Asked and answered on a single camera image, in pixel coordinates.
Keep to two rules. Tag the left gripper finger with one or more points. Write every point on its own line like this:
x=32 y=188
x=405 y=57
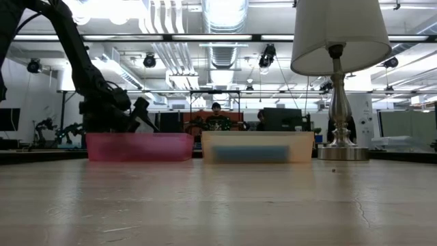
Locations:
x=145 y=114

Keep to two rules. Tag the black background robot arm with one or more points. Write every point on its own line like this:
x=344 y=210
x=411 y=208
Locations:
x=51 y=131

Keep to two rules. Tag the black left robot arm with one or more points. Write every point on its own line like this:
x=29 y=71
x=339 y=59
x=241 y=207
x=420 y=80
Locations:
x=68 y=44

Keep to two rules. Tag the black backdrop panel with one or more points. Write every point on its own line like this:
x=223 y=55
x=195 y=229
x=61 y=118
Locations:
x=169 y=123

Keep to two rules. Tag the pink translucent plastic bin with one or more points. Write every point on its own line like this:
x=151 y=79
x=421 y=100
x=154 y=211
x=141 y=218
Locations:
x=140 y=147

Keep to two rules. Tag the red backdrop board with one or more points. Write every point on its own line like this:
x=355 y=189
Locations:
x=198 y=118

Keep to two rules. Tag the black ceiling spotlight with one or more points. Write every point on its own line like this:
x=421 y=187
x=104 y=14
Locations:
x=149 y=61
x=267 y=56
x=391 y=62
x=34 y=66

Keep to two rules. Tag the white ceiling pipes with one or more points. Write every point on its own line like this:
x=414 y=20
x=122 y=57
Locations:
x=170 y=51

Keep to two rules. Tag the black flat screen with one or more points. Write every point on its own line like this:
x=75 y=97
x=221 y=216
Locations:
x=10 y=119

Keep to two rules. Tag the long black horizontal bar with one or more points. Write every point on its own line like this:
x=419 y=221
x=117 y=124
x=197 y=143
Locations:
x=205 y=38

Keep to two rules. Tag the black computer monitor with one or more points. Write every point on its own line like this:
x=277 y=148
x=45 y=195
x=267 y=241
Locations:
x=282 y=119

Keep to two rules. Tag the orange translucent plastic bin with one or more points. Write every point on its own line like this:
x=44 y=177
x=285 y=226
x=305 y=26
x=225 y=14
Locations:
x=304 y=145

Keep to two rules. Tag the small potted plant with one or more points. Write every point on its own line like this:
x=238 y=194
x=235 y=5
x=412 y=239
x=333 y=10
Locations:
x=318 y=137

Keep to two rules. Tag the white shade table lamp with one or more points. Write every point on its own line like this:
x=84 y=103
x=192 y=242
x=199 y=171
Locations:
x=341 y=34

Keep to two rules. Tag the white building column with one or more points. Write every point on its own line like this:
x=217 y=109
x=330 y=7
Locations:
x=365 y=112

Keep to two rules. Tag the white box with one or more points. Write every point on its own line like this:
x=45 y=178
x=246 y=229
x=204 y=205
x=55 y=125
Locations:
x=392 y=141

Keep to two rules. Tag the green partition screen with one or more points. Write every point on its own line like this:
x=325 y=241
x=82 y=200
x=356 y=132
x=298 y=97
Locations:
x=420 y=126

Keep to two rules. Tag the white rectangular ceiling duct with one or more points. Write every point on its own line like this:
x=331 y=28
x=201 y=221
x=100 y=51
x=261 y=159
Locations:
x=116 y=66

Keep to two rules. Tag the black background rig frame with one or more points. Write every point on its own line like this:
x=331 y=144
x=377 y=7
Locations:
x=214 y=91

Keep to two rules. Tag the silver ceiling air duct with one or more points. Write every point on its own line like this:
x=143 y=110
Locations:
x=223 y=20

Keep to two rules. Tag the black aluminium table frame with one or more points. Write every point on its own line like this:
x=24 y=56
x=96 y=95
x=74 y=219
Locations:
x=392 y=156

